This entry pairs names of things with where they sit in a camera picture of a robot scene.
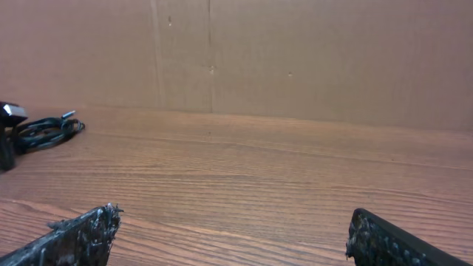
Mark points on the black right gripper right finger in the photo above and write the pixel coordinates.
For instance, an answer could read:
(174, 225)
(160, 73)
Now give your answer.
(373, 241)

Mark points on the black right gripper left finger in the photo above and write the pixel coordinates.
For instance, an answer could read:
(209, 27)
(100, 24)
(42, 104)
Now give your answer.
(86, 240)

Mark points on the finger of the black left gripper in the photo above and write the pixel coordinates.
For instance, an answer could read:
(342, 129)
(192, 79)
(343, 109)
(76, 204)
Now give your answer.
(8, 139)

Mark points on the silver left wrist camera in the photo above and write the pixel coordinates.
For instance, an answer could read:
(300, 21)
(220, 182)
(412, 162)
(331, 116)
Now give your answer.
(12, 114)

